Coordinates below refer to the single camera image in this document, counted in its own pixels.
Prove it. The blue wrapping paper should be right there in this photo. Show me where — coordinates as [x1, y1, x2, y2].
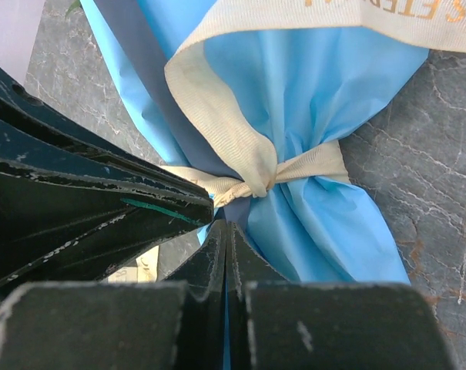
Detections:
[79, 0, 430, 370]

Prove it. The artificial flower bouquet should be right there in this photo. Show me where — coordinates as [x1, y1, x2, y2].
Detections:
[65, 0, 82, 18]

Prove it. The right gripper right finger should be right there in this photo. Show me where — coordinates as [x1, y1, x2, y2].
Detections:
[226, 223, 454, 369]

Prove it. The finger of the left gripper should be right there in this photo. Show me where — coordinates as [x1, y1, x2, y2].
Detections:
[0, 67, 209, 200]
[0, 158, 213, 289]

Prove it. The cream ribbon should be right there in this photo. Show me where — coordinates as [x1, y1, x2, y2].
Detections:
[105, 0, 466, 284]

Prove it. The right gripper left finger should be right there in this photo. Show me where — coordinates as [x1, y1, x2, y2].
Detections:
[0, 220, 227, 369]

